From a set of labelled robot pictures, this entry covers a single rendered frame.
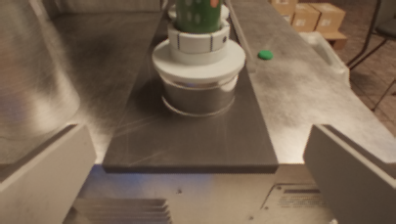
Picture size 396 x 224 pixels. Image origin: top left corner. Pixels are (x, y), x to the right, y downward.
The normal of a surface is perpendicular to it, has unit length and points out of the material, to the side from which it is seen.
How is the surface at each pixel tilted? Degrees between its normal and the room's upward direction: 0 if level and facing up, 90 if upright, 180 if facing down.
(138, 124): 0
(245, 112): 0
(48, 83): 90
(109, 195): 90
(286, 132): 0
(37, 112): 90
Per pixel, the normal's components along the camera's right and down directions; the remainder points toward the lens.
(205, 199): 0.00, 0.69
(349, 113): 0.00, -0.73
